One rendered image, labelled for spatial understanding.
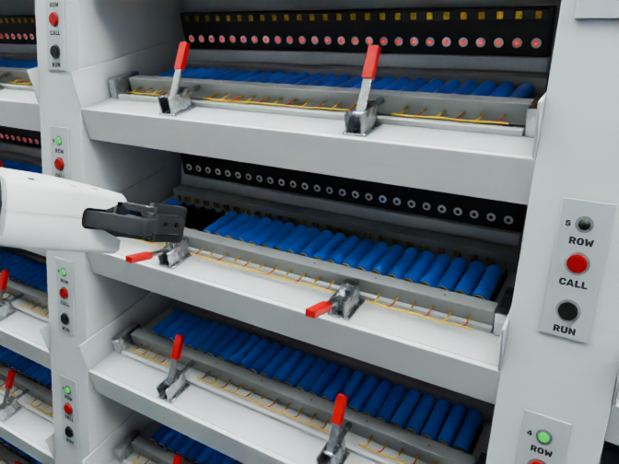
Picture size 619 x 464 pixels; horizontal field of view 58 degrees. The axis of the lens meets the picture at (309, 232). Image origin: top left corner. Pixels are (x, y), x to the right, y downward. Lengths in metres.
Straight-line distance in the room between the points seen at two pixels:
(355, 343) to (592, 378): 0.24
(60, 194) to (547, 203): 0.39
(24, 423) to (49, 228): 0.85
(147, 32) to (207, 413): 0.57
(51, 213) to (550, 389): 0.44
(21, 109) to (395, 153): 0.62
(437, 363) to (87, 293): 0.55
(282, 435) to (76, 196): 0.46
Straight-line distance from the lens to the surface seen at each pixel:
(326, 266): 0.67
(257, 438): 0.78
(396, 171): 0.57
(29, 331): 1.11
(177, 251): 0.77
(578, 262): 0.52
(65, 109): 0.89
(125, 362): 0.95
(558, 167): 0.52
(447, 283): 0.65
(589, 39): 0.52
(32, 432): 1.21
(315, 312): 0.57
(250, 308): 0.70
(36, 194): 0.41
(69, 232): 0.43
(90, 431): 1.02
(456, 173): 0.55
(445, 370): 0.60
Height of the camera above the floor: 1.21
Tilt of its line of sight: 14 degrees down
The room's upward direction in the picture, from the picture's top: 4 degrees clockwise
